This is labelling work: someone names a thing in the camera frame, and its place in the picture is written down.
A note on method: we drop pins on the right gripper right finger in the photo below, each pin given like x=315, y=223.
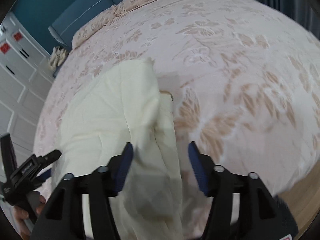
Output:
x=242, y=206

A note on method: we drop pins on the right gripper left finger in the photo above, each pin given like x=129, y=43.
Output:
x=62, y=216

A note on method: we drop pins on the cream quilted blanket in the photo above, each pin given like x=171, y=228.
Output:
x=124, y=105

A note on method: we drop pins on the left hand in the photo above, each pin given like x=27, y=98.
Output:
x=21, y=215

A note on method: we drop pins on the white wardrobe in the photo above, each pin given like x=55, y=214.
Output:
x=25, y=80

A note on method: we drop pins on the pink butterfly bedspread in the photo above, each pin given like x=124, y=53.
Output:
x=244, y=77

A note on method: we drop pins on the pile of cream cloths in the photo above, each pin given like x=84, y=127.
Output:
x=57, y=57

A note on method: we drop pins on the left pink floral pillow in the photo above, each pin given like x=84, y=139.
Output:
x=94, y=25

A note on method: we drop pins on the pink floral pillow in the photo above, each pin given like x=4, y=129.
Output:
x=94, y=25
x=126, y=6

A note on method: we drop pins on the blue upholstered headboard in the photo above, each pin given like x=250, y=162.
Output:
x=75, y=16

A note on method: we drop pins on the right pink floral pillow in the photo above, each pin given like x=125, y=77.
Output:
x=126, y=6

